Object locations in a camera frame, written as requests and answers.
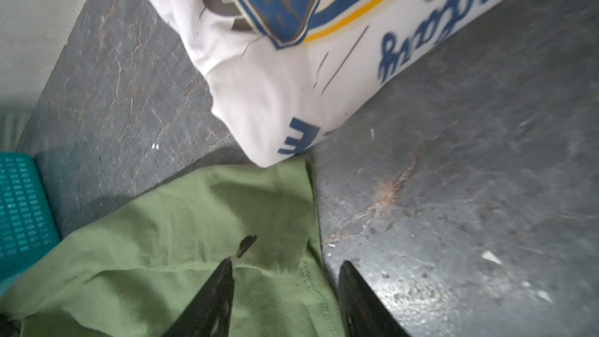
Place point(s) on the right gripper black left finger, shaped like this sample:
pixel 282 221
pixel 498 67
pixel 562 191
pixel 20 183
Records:
pixel 209 313

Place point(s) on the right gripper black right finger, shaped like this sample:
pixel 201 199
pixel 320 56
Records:
pixel 363 314

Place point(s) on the green tank top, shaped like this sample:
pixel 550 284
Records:
pixel 133 272

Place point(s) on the white tank top navy trim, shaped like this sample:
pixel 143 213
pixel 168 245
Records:
pixel 284 74

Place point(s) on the teal plastic basket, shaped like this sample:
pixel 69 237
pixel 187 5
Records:
pixel 28 229

